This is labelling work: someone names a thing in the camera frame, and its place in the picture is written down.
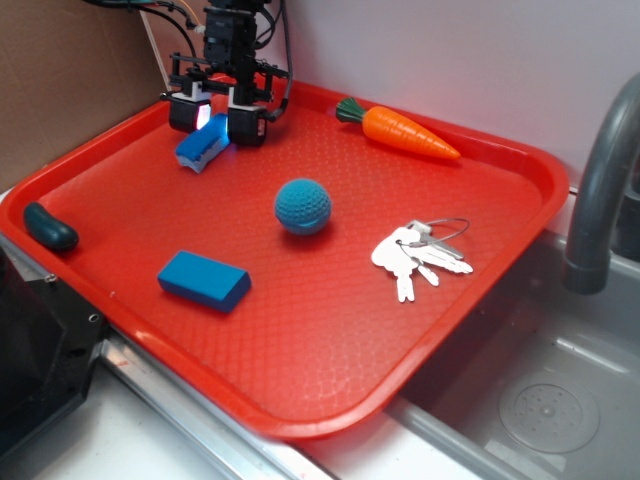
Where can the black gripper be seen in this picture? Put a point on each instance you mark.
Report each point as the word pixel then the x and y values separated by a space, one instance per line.
pixel 229 65

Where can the blue sponge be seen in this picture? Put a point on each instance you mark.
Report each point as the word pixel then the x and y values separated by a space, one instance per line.
pixel 202 146

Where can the teal knitted ball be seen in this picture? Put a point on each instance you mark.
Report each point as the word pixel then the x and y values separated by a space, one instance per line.
pixel 303 206

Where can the brown cardboard panel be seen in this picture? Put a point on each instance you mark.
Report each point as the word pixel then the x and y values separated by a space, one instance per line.
pixel 71 70

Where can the blue rectangular block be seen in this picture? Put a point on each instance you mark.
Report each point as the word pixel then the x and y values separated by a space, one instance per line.
pixel 205 281

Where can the orange toy carrot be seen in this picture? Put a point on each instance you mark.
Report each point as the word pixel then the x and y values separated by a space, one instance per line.
pixel 392 129

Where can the red plastic tray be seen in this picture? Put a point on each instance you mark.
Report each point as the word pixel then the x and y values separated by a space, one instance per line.
pixel 320 341

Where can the dark green toy pickle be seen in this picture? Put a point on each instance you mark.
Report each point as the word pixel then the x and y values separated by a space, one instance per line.
pixel 47 230

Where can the bunch of silver keys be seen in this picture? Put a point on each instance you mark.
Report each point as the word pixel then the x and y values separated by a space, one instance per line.
pixel 421 247

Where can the grey sink faucet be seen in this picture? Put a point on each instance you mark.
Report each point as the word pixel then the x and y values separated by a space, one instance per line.
pixel 605 218

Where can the grey sink basin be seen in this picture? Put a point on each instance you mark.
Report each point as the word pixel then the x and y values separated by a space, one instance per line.
pixel 530 324

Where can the round sink drain cover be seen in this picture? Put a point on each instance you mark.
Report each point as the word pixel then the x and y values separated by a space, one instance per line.
pixel 549 414

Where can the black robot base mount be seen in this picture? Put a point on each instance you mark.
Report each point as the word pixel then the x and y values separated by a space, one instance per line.
pixel 50 339

